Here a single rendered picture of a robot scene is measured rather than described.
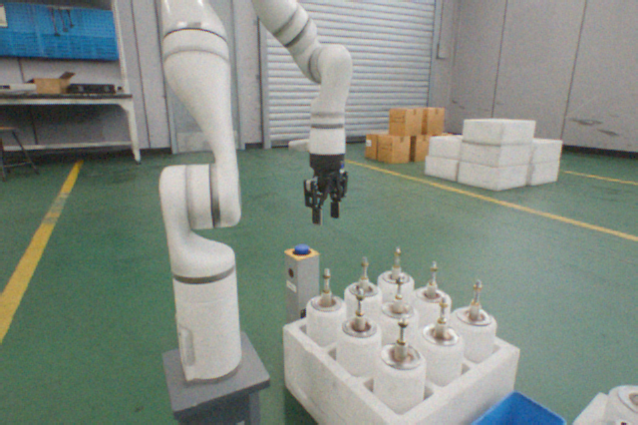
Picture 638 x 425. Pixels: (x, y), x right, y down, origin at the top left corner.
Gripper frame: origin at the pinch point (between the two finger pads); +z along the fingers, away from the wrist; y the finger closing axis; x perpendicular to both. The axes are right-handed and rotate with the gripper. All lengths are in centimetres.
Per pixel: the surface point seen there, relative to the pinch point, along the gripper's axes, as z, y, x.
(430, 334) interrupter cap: 21.7, 2.1, -24.5
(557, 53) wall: -85, 592, 14
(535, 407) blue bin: 36, 11, -45
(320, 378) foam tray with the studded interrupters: 33.7, -10.0, -5.4
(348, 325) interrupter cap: 21.7, -5.0, -9.1
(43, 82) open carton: -41, 107, 427
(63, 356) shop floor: 47, -33, 70
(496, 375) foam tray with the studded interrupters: 31.8, 10.8, -36.9
